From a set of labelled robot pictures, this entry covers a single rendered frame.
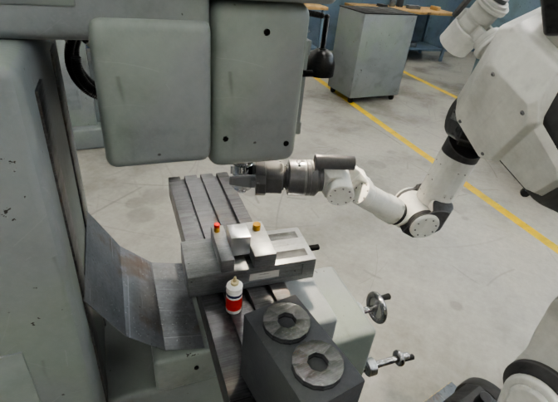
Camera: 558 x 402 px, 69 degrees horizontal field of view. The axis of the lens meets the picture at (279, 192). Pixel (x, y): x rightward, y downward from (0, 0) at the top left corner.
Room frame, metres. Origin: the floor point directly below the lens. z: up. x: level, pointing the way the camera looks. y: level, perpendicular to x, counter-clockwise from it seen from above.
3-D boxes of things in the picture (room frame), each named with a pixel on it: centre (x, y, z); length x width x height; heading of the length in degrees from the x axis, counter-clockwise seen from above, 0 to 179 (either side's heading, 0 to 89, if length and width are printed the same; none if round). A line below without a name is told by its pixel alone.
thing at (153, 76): (0.77, 0.27, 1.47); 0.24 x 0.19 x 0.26; 24
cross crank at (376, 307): (1.05, -0.37, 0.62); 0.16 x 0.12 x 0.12; 114
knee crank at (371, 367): (0.93, -0.45, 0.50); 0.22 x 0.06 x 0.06; 114
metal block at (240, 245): (0.86, 0.10, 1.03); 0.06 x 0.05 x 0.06; 21
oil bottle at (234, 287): (0.72, 0.08, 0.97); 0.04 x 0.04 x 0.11
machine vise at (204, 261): (0.87, 0.07, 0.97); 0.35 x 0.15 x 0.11; 111
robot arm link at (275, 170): (0.86, 0.00, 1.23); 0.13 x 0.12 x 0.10; 6
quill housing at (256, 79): (0.85, 0.10, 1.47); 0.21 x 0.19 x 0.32; 24
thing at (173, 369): (0.85, 0.09, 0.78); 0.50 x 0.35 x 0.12; 114
